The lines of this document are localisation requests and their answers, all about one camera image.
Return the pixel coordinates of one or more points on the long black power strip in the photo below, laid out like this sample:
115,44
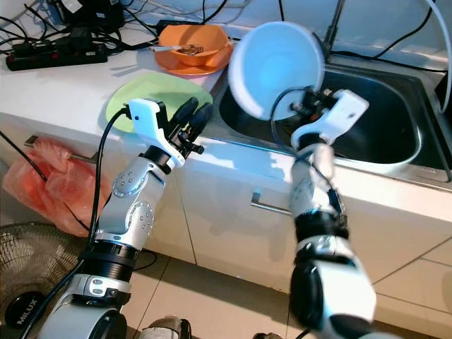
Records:
56,58

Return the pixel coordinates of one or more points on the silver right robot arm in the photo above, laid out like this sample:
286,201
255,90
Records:
314,191

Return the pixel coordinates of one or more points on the green plate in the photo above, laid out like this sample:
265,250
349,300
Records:
155,85

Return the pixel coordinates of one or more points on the left robot leg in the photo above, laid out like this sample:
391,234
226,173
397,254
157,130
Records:
166,329

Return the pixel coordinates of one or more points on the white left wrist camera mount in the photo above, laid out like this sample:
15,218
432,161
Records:
145,116

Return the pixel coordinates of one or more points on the orange plate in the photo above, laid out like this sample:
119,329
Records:
198,69

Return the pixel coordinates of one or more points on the robot leg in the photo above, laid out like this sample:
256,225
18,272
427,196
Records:
166,329
268,336

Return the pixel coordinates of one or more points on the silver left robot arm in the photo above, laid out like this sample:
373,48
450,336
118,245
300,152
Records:
134,212

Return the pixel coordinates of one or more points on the light metal utensil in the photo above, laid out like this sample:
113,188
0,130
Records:
168,49

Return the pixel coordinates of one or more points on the black faucet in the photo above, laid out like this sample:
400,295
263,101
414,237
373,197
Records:
330,32

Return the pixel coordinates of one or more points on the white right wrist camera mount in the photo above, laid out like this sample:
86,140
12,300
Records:
346,113

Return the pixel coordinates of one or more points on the small black power strip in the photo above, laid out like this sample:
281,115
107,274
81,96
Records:
169,25

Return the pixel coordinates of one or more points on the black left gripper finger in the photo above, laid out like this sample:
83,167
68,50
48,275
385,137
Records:
201,121
186,114

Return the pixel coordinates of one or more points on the steel kitchen sink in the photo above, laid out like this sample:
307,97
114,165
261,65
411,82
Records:
395,127

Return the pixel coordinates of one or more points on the red plastic bag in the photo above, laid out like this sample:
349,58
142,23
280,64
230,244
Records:
56,194

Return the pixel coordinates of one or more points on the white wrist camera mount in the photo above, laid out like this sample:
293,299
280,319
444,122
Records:
346,113
145,116

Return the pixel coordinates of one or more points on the black power adapter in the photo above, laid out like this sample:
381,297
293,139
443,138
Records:
92,13

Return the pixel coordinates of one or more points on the white bowl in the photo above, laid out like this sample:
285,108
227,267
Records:
275,67

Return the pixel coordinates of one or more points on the white cabinet door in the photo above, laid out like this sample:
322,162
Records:
254,247
166,226

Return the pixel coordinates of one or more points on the orange bowl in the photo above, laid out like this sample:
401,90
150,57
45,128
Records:
208,39

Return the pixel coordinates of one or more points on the right robot leg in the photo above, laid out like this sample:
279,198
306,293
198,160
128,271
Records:
268,336

